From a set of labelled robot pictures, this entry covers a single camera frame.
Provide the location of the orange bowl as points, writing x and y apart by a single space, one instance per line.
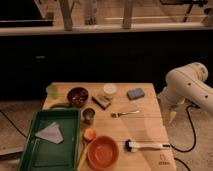
103 153

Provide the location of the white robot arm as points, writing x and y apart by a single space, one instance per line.
186 82

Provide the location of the brown wooden block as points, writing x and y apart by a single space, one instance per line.
101 101

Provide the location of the small metal cup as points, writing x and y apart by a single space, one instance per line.
88 115

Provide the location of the green plastic cup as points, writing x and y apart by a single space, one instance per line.
52 91

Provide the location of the grey folded cloth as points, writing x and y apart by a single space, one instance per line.
51 133

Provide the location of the yellow wooden spoon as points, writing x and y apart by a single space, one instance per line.
82 157

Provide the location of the white dish brush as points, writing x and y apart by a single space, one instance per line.
133 146

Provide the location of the green plastic tray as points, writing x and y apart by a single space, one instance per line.
52 143

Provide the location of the metal fork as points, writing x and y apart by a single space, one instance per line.
118 114

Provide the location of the orange round fruit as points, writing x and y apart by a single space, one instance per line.
89 134

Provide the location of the dark bowl with food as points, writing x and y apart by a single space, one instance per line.
77 97

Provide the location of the white cup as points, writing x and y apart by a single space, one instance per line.
109 90

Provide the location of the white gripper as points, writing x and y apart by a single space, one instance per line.
169 100

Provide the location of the blue sponge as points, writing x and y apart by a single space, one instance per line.
136 93

